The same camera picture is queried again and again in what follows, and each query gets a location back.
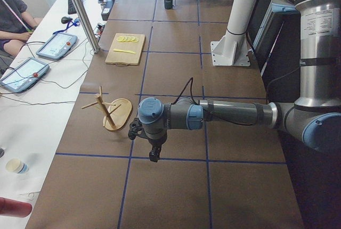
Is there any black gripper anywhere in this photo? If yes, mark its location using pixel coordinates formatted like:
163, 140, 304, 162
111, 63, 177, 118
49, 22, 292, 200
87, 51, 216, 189
149, 136, 167, 162

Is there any dark teal mug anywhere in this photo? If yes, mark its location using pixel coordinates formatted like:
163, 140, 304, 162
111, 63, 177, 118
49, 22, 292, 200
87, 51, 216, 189
164, 0, 176, 10

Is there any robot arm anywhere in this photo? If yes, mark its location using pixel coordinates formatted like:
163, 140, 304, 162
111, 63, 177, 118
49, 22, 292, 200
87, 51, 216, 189
128, 0, 340, 162

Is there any wooden cup rack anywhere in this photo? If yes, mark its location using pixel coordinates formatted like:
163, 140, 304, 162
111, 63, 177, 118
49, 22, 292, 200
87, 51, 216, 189
81, 85, 133, 132

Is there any paper cup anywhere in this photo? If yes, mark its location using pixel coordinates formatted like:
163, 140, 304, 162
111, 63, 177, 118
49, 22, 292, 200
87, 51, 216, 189
5, 158, 29, 174

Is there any bamboo cutting board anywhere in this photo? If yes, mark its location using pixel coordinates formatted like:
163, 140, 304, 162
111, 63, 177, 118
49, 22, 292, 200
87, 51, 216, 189
105, 33, 145, 66

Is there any yellow plastic knife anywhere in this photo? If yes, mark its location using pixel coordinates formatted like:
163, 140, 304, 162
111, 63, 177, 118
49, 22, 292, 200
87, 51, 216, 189
113, 48, 136, 54

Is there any white pillar with base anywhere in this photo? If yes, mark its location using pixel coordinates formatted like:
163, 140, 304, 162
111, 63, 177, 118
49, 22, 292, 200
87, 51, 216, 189
210, 0, 257, 67

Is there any far teach pendant tablet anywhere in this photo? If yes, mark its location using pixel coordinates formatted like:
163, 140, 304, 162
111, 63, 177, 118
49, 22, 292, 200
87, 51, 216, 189
36, 32, 78, 60

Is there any teach pendant tablet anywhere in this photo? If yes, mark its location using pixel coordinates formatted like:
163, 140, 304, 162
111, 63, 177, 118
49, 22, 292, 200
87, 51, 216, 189
1, 58, 50, 93
36, 32, 78, 60

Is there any near teach pendant tablet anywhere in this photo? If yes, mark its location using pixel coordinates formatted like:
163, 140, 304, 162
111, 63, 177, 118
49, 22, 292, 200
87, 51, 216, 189
1, 58, 50, 93

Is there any red bottle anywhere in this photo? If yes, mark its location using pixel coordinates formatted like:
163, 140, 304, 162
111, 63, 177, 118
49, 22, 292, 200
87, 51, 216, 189
0, 197, 33, 218

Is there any black box with label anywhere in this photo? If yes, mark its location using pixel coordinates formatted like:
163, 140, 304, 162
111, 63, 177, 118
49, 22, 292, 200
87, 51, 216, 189
101, 0, 115, 21

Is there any black computer mouse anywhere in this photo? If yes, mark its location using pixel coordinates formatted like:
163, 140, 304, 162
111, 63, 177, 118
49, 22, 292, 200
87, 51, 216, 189
61, 17, 72, 24

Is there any black keyboard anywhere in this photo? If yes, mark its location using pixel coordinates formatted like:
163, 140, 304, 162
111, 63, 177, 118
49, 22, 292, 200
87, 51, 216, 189
67, 0, 84, 15

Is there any seated person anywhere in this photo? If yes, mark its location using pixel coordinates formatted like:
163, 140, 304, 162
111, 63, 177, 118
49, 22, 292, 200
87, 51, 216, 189
1, 0, 42, 56

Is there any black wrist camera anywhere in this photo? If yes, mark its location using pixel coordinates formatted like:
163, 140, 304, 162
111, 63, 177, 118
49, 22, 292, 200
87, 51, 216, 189
128, 118, 147, 140

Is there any aluminium frame post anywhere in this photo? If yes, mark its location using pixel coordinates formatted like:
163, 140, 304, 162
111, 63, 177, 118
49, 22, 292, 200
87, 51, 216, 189
72, 0, 100, 54

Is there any blue lanyard badge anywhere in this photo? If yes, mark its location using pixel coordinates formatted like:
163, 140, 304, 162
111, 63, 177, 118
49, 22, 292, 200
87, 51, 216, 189
53, 18, 80, 35

